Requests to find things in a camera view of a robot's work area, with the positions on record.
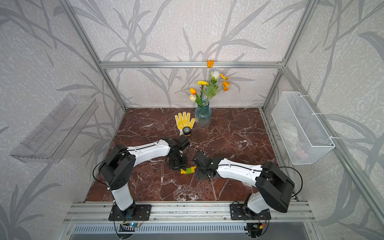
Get long green lego brick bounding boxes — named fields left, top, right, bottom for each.
left=185, top=167, right=196, bottom=174

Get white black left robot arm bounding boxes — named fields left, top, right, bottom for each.
left=99, top=136, right=190, bottom=214

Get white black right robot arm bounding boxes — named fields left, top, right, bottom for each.
left=194, top=153, right=295, bottom=216

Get yellow white work glove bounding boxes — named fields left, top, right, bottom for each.
left=175, top=112, right=195, bottom=136

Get blue glass vase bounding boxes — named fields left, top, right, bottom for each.
left=195, top=102, right=212, bottom=127

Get left controller circuit board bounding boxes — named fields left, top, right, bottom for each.
left=121, top=223, right=142, bottom=228

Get controller circuit board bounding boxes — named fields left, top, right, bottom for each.
left=121, top=223, right=142, bottom=228
left=245, top=223, right=266, bottom=232

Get right controller circuit board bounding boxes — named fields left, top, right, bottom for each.
left=245, top=223, right=266, bottom=232

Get artificial flower bouquet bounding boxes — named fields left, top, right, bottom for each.
left=190, top=60, right=230, bottom=107

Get white cloth in basket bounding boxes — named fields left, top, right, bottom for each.
left=279, top=120, right=299, bottom=152

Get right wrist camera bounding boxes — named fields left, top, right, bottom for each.
left=194, top=151, right=213, bottom=170

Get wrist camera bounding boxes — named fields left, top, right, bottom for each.
left=194, top=151, right=213, bottom=170
left=178, top=135, right=190, bottom=151

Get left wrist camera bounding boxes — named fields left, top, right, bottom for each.
left=178, top=135, right=190, bottom=151

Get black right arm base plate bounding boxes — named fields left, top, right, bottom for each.
left=230, top=202, right=271, bottom=221

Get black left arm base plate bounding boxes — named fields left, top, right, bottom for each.
left=108, top=204, right=152, bottom=222

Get aluminium front rail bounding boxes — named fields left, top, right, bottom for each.
left=63, top=201, right=315, bottom=224

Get white wire mesh basket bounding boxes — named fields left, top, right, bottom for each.
left=272, top=92, right=335, bottom=165

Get clear acrylic wall shelf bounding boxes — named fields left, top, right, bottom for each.
left=10, top=94, right=99, bottom=164

